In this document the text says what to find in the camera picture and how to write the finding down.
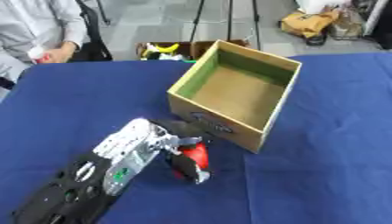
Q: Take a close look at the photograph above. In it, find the person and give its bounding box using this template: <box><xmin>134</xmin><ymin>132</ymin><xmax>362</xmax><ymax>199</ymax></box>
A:
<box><xmin>0</xmin><ymin>0</ymin><xmax>89</xmax><ymax>102</ymax></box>

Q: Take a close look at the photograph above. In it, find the yellow bag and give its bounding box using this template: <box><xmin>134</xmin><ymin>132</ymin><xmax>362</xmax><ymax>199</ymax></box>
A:
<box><xmin>278</xmin><ymin>8</ymin><xmax>342</xmax><ymax>39</ymax></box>

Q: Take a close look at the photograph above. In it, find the brown cardboard box of toys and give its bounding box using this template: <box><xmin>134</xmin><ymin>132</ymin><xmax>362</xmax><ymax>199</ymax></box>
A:
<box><xmin>135</xmin><ymin>38</ymin><xmax>251</xmax><ymax>63</ymax></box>

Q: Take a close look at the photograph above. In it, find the black tripod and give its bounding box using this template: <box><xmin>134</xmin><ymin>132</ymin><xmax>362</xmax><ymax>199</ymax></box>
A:
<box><xmin>188</xmin><ymin>0</ymin><xmax>263</xmax><ymax>51</ymax></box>

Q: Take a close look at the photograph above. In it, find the red block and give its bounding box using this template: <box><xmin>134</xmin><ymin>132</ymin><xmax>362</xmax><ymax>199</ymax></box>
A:
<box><xmin>171</xmin><ymin>141</ymin><xmax>212</xmax><ymax>180</ymax></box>

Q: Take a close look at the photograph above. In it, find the black chair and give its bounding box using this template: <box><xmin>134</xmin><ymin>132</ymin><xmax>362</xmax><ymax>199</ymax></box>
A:
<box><xmin>67</xmin><ymin>0</ymin><xmax>116</xmax><ymax>63</ymax></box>

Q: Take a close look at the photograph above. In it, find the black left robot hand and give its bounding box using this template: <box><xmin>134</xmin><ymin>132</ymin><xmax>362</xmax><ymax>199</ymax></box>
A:
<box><xmin>148</xmin><ymin>117</ymin><xmax>214</xmax><ymax>186</ymax></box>

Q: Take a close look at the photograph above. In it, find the tan cardboard box green inside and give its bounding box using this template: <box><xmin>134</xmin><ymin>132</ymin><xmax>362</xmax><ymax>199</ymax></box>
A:
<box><xmin>165</xmin><ymin>38</ymin><xmax>304</xmax><ymax>155</ymax></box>

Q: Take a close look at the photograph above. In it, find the white and red object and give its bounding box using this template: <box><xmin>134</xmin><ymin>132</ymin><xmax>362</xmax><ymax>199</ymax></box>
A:
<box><xmin>25</xmin><ymin>45</ymin><xmax>53</xmax><ymax>64</ymax></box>

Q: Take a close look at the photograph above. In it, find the person's hand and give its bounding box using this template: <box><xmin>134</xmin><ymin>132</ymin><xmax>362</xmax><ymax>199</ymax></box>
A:
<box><xmin>38</xmin><ymin>41</ymin><xmax>81</xmax><ymax>64</ymax></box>

